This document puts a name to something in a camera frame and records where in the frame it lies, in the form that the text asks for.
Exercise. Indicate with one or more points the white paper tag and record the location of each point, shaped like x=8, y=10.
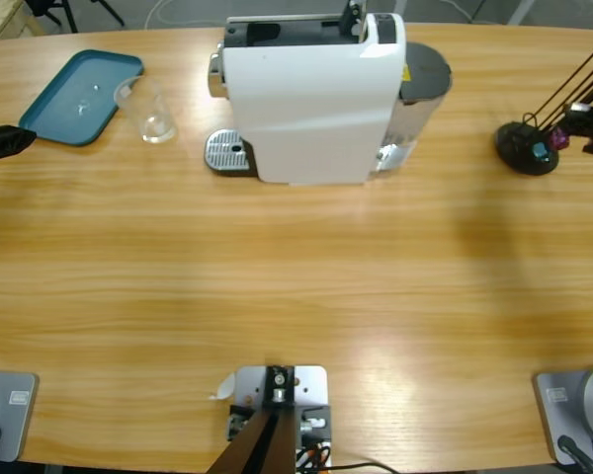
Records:
x=226, y=387

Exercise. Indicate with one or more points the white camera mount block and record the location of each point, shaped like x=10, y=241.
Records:
x=311, y=385

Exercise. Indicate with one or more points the light wooden crate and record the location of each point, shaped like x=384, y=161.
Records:
x=5, y=20

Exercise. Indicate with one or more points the clear water tank black lid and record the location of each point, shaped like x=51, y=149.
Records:
x=425, y=69

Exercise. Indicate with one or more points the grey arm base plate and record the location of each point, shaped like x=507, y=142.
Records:
x=553, y=419
x=15, y=419

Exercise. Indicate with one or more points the black stand legs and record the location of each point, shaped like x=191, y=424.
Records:
x=69, y=12

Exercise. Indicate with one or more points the grey metal leg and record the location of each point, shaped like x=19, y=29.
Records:
x=523, y=12
x=400, y=6

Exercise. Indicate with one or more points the black drip tray metal grille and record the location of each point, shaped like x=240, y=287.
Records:
x=225, y=150

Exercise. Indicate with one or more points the white capsule coffee machine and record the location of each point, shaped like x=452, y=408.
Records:
x=301, y=108

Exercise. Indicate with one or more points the clear drinking glass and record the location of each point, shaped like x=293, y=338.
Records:
x=143, y=99

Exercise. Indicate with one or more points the purple coffee capsule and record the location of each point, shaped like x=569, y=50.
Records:
x=558, y=138

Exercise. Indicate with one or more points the blue coffee capsule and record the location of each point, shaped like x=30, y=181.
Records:
x=540, y=152

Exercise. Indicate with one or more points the teal plastic tray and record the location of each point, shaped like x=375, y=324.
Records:
x=69, y=99

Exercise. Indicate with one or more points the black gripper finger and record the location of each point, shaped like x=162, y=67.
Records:
x=5, y=143

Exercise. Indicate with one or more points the black mount bracket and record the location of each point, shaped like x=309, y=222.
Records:
x=326, y=434

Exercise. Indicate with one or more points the dark camera post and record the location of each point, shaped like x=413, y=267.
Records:
x=264, y=444

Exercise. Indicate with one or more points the black capsule holder with rods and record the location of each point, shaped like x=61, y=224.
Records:
x=514, y=148

